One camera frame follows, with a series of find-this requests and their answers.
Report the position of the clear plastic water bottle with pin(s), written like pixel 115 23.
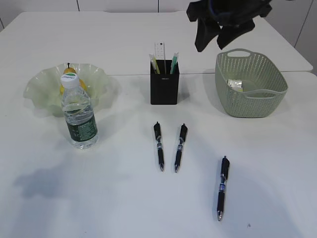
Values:
pixel 78 112

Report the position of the green utility knife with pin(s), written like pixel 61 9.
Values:
pixel 174 62

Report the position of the clear plastic ruler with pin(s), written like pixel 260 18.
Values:
pixel 160 53

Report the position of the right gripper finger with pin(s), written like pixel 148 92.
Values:
pixel 206 31
pixel 229 34

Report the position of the black square pen holder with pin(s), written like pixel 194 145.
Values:
pixel 164 86

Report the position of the green plastic woven basket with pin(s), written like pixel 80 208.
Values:
pixel 264 86

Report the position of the yellow pear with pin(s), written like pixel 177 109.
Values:
pixel 71 70

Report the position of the black pen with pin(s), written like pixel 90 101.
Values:
pixel 182 138
pixel 158 138
pixel 225 164

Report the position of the green wavy glass plate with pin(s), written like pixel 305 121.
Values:
pixel 43 88

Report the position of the yellow utility knife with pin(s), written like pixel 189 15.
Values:
pixel 154 64

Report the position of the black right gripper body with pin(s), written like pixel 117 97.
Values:
pixel 214 15

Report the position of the yellow white waste paper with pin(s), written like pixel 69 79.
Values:
pixel 236 85

